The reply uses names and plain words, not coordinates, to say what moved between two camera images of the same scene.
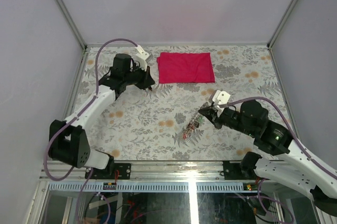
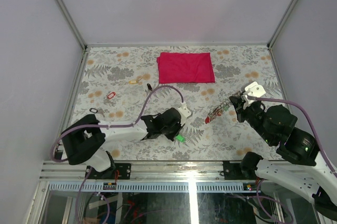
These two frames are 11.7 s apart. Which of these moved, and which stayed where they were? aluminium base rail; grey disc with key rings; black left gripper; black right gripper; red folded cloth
Moved: grey disc with key rings; black right gripper; black left gripper
Stayed: red folded cloth; aluminium base rail
